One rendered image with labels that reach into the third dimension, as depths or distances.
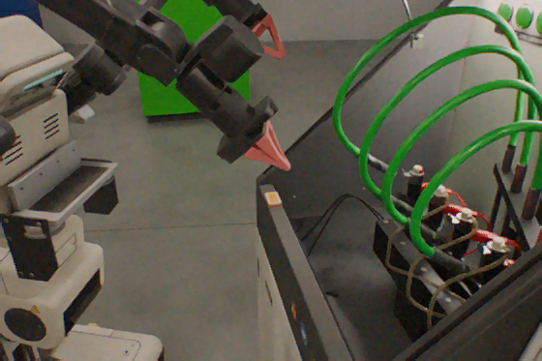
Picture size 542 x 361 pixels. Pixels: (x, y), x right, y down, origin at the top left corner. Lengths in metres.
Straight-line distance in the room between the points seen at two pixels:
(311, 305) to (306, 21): 6.63
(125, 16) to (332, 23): 6.84
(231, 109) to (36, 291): 0.72
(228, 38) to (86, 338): 1.40
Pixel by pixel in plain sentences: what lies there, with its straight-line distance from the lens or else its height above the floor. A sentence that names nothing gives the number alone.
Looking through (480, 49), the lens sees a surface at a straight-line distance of 0.80.
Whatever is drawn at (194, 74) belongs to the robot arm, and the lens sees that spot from 0.63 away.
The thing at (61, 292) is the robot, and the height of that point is 0.80.
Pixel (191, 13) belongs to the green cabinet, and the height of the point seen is 0.94.
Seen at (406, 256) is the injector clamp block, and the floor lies 0.98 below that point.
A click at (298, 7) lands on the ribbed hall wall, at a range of 7.27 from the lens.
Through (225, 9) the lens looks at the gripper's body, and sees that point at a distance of 0.88.
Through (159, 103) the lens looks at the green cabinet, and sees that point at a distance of 4.14.
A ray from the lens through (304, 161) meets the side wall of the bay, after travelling 1.20.
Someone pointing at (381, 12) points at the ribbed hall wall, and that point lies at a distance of 7.55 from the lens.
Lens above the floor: 1.55
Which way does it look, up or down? 27 degrees down
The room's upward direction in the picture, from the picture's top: straight up
